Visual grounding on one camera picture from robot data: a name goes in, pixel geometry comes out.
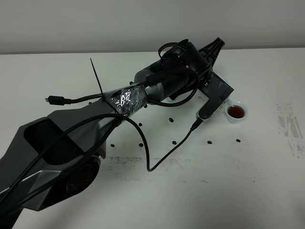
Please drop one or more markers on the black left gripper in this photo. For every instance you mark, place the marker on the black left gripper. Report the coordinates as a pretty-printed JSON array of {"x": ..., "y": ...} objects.
[{"x": 201, "y": 61}]

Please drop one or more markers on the light blue porcelain teapot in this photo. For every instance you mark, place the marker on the light blue porcelain teapot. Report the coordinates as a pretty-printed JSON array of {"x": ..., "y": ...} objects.
[{"x": 228, "y": 100}]

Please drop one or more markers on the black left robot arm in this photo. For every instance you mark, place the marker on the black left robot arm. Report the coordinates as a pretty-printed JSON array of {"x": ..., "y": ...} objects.
[{"x": 58, "y": 156}]

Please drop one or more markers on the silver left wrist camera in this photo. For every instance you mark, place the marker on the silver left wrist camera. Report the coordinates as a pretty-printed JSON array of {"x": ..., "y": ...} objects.
[{"x": 217, "y": 90}]

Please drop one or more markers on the light blue teacup near teapot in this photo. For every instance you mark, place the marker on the light blue teacup near teapot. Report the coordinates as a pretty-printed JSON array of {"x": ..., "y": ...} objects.
[{"x": 177, "y": 99}]

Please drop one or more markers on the light blue teacup far right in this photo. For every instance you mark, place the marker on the light blue teacup far right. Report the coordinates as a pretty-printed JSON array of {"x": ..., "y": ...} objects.
[{"x": 235, "y": 112}]

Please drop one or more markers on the black cable tie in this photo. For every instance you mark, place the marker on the black cable tie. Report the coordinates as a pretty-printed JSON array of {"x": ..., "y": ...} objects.
[{"x": 98, "y": 81}]

